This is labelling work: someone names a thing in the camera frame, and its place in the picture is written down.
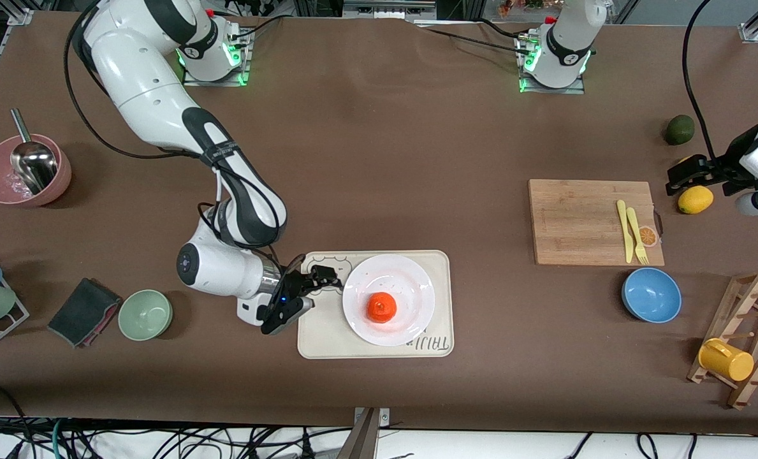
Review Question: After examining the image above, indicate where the pale green bowl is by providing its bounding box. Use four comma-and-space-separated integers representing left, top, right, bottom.
118, 289, 173, 342

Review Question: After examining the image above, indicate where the black floor cable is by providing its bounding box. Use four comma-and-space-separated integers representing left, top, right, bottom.
0, 381, 35, 459

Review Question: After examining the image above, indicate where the white wire cup rack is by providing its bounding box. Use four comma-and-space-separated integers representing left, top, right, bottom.
0, 252, 30, 355

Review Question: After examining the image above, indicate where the steel ladle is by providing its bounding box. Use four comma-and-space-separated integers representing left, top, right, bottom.
10, 108, 58, 195

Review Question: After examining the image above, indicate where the wooden peg cup rack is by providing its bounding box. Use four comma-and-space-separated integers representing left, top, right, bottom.
687, 270, 758, 410

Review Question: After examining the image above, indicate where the dark grey folded cloth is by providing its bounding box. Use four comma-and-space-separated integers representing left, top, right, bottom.
48, 278, 122, 349

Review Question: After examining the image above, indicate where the yellow plastic knife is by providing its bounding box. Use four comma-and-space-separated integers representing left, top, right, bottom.
616, 200, 635, 264

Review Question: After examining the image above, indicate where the yellow mug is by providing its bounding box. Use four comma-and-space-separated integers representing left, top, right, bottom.
698, 338, 755, 382

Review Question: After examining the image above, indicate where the green avocado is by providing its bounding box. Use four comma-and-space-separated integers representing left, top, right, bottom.
665, 115, 696, 145

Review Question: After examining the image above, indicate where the cream bear print tray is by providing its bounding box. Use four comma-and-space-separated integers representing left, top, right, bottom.
297, 250, 455, 360

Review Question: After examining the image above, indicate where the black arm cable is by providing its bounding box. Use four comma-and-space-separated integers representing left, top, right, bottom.
64, 0, 306, 303
682, 0, 718, 161

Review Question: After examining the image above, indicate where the black base cable bundle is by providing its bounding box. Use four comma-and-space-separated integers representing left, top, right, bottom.
414, 18, 536, 58
229, 14, 287, 48

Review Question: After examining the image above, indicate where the yellow plastic fork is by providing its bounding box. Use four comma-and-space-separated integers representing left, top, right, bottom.
627, 207, 650, 265

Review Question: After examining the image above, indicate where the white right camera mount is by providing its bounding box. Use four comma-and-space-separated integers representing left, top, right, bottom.
237, 298, 272, 327

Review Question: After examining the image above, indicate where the green floor cable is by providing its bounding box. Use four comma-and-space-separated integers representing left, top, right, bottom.
50, 418, 67, 459

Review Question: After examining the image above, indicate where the orange fruit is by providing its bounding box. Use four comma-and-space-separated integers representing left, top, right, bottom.
367, 292, 397, 323

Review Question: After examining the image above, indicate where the blue bowl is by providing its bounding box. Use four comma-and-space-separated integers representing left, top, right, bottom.
622, 268, 682, 324

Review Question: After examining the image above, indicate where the grey metal clamp bracket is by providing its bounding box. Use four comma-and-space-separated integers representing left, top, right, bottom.
335, 407, 391, 459

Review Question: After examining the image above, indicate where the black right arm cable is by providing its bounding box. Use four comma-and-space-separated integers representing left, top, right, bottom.
64, 0, 306, 303

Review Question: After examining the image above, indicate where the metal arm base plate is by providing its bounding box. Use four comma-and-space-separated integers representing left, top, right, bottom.
518, 35, 586, 95
183, 29, 252, 87

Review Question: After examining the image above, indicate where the white round plate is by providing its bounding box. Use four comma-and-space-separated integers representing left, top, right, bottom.
342, 254, 435, 347

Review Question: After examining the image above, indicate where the wooden cutting board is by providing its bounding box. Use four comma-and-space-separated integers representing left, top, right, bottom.
528, 179, 665, 266

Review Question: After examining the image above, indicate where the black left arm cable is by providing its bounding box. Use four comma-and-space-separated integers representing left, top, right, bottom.
682, 0, 718, 161

